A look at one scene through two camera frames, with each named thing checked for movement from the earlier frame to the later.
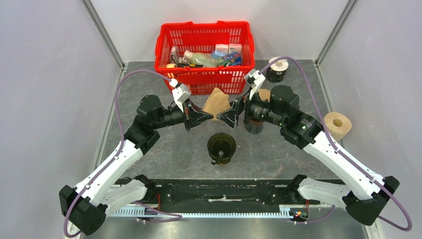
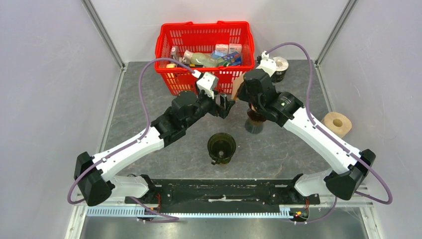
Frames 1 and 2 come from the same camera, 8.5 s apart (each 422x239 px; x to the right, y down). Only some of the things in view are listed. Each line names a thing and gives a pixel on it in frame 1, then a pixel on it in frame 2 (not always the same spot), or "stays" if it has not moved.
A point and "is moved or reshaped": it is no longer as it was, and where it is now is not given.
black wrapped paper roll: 276,72 stays
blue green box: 227,59 stays
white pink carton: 223,48 stays
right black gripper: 230,116 to 241,94
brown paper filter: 217,103 is moved or reshaped
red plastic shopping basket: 203,57 stays
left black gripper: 194,116 to 224,109
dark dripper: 221,147 stays
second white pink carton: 235,47 stays
